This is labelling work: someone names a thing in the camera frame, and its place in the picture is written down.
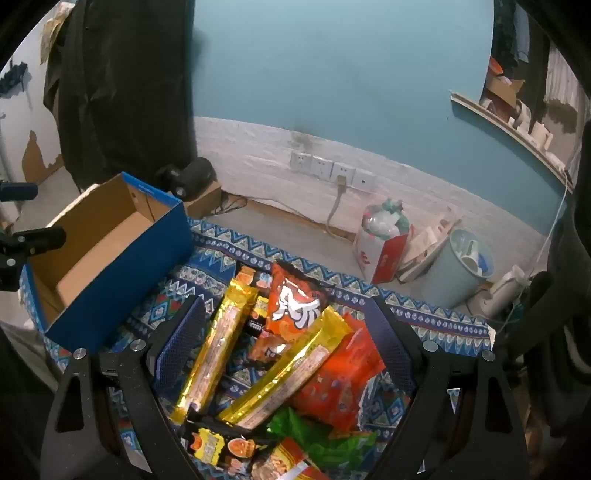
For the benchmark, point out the orange noodle snack bag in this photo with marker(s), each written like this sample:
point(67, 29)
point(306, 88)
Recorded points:
point(281, 461)

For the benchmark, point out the red-orange snack bag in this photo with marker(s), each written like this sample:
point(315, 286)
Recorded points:
point(341, 378)

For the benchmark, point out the dark blue hanging object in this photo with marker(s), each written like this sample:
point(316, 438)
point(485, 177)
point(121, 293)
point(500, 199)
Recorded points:
point(14, 78)

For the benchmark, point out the orange snack bag white print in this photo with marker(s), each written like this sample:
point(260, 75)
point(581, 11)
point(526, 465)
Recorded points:
point(295, 304)

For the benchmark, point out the small brown cardboard box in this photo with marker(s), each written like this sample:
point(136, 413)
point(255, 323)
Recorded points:
point(207, 201)

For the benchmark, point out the black round device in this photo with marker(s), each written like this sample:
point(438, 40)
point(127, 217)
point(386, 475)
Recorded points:
point(191, 177)

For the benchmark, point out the hanging clothes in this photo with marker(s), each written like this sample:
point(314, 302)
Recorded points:
point(535, 55)

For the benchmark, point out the white wall socket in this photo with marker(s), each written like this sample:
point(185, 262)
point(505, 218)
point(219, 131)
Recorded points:
point(322, 167)
point(300, 161)
point(344, 171)
point(364, 180)

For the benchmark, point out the black hanging clothing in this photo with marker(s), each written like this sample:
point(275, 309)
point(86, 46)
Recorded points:
point(124, 92)

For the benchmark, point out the cardboard box on shelf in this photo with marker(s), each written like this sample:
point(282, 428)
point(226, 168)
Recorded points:
point(501, 92)

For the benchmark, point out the light blue trash bin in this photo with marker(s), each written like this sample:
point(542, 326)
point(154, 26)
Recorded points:
point(443, 286)

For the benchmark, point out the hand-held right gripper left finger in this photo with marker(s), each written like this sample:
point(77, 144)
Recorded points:
point(182, 341)

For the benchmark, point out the wooden wall shelf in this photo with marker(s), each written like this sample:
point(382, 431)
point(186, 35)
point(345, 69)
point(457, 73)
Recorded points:
point(508, 131)

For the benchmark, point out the red and white paper bag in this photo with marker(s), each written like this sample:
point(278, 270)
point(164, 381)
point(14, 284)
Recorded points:
point(383, 258)

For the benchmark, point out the white and green plastic bag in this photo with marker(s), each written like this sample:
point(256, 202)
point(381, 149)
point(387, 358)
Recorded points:
point(383, 221)

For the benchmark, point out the gold long snack packet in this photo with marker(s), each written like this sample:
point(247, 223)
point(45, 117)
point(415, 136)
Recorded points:
point(295, 364)
point(221, 341)

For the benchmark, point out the white cup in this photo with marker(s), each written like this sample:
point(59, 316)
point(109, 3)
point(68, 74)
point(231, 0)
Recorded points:
point(521, 122)
point(542, 137)

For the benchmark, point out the green snack packet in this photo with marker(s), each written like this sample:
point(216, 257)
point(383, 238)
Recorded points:
point(323, 443)

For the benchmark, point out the small dark snack packet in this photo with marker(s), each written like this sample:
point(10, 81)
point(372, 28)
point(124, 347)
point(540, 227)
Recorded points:
point(256, 323)

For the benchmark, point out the blue patterned blanket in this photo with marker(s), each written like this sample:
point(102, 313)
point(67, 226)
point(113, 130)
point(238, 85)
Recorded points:
point(217, 240)

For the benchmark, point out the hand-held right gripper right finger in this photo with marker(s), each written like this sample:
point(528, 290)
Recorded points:
point(392, 341)

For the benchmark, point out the black and yellow snack bag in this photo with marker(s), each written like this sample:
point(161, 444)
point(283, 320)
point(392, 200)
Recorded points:
point(212, 447)

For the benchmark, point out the brown paper bags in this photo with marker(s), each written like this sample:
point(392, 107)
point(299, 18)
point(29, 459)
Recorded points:
point(429, 244)

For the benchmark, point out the beige hanging cloth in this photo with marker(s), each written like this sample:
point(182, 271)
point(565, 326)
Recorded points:
point(53, 32)

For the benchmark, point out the blue cardboard box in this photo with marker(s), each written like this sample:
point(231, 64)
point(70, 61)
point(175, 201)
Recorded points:
point(134, 295)

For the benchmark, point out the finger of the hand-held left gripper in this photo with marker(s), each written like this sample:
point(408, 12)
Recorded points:
point(18, 191)
point(37, 240)

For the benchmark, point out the white kettle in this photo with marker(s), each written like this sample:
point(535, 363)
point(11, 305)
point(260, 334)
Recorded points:
point(501, 290)

